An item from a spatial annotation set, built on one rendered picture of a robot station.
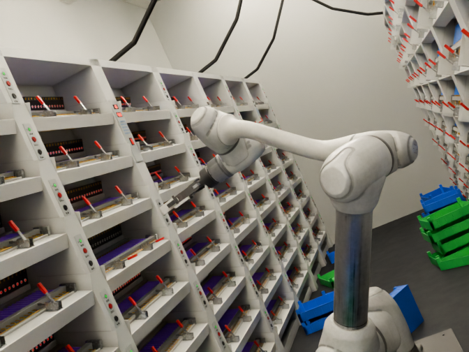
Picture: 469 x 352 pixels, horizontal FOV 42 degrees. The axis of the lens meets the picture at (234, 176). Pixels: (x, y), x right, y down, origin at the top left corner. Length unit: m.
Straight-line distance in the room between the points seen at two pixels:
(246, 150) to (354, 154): 0.57
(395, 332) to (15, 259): 1.15
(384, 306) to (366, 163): 0.60
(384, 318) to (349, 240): 0.40
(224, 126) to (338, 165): 0.52
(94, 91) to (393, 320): 1.48
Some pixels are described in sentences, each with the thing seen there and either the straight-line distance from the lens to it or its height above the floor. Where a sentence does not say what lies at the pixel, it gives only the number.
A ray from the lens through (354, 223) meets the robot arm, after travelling 1.69.
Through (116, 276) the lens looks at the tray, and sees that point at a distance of 2.12.
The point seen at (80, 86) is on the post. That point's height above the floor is 1.66.
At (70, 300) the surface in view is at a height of 0.94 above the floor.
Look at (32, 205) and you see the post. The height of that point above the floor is 1.24.
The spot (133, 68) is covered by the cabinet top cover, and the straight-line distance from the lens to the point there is 3.08.
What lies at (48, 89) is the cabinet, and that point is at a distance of 2.70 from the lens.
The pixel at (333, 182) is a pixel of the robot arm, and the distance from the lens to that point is 1.59.
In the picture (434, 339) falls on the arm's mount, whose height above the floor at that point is 0.28.
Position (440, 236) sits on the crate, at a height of 0.18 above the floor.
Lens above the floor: 1.10
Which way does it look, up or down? 1 degrees down
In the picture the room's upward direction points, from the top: 24 degrees counter-clockwise
